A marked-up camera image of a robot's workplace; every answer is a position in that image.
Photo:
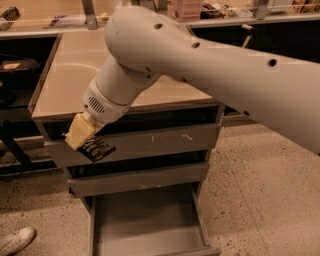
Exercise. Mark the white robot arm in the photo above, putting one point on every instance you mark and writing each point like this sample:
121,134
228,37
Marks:
280,92

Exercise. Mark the white sneaker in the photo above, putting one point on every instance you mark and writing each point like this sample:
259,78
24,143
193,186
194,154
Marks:
16,241

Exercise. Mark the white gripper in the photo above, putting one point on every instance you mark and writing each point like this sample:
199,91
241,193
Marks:
104,104

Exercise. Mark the black rxbar chocolate wrapper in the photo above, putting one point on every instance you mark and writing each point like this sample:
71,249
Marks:
95,149

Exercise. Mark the grey open bottom drawer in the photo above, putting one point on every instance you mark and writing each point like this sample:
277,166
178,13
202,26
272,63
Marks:
163,221

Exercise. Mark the pink stacked containers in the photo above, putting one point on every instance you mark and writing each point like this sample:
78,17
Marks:
187,10

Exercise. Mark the grey top drawer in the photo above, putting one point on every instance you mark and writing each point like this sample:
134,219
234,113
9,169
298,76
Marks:
142,144

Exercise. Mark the black comb-like tool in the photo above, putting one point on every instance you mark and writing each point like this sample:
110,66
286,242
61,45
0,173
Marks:
10,15

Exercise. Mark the grey drawer cabinet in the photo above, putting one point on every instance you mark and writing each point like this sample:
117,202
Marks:
75,60

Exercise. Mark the black bag on shelf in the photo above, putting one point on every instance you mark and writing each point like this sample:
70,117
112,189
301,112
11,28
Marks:
20,73

